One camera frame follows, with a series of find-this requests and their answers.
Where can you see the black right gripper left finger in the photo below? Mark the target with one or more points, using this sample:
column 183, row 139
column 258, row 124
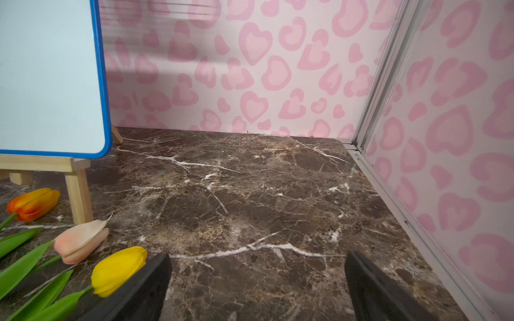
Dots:
column 140, row 298

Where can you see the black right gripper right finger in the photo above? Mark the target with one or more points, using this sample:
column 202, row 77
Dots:
column 376, row 296

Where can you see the yellow tulip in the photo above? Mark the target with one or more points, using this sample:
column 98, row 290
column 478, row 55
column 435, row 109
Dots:
column 107, row 277

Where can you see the peach pink tulip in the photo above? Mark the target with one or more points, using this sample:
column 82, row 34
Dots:
column 70, row 247

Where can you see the wooden easel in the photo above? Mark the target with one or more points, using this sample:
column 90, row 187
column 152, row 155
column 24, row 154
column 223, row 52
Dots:
column 19, row 168

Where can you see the blue framed whiteboard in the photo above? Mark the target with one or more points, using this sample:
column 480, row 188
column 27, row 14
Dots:
column 54, row 95

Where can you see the orange tulip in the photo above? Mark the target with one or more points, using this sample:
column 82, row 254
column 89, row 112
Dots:
column 31, row 206

